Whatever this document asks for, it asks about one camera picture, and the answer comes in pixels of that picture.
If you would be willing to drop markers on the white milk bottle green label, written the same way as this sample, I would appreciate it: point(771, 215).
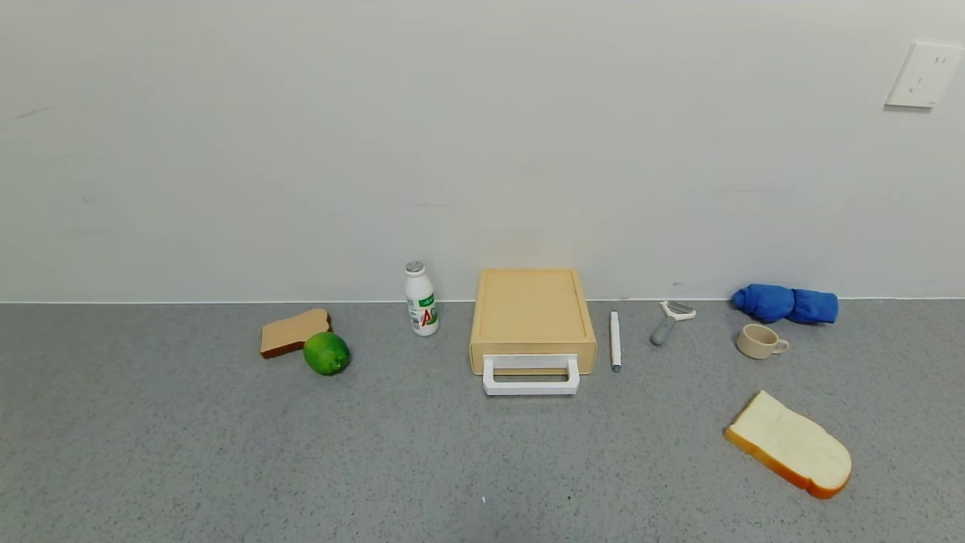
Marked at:
point(422, 302)

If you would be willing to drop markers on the white pen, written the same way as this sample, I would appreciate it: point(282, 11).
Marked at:
point(615, 339)

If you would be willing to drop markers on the green lime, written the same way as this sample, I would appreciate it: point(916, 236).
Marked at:
point(326, 354)

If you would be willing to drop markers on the brown toast slice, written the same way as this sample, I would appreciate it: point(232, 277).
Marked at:
point(290, 332)

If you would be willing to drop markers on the beige cup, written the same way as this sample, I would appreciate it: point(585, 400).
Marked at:
point(756, 343)

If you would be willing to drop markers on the rolled blue cloth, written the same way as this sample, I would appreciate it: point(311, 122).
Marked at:
point(784, 304)

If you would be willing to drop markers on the white bread slice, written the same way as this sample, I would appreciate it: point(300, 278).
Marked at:
point(791, 445)

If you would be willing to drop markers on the white wall socket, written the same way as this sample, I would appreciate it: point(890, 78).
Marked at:
point(923, 75)

